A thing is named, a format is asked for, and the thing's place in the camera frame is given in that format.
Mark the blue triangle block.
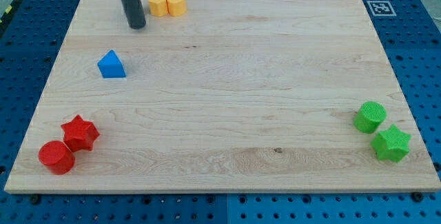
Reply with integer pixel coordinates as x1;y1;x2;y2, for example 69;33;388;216
97;50;126;79

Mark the wooden board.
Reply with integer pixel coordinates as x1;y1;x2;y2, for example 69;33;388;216
5;0;440;194

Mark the yellow heart block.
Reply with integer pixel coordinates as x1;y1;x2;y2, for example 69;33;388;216
166;0;187;17

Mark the yellow hexagon block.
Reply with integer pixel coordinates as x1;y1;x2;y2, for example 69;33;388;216
148;0;168;17

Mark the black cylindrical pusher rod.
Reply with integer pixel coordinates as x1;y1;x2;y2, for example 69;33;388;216
121;0;146;30

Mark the red star block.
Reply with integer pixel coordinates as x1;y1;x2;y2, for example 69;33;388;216
61;114;100;152

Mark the green cylinder block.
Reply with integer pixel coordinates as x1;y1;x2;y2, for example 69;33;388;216
353;101;387;134

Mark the red cylinder block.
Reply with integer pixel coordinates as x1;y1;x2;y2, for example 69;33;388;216
38;141;75;175

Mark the green star block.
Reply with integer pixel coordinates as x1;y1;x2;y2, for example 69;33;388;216
370;124;411;163

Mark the white fiducial marker tag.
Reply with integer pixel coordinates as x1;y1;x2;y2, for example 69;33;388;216
367;0;396;17

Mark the black bolt left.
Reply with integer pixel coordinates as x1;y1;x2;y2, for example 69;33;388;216
29;194;41;205

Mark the black bolt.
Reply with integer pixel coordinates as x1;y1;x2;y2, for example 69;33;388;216
411;192;424;203
29;194;41;205

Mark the black bolt right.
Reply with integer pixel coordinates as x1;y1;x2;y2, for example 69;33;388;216
411;192;424;203

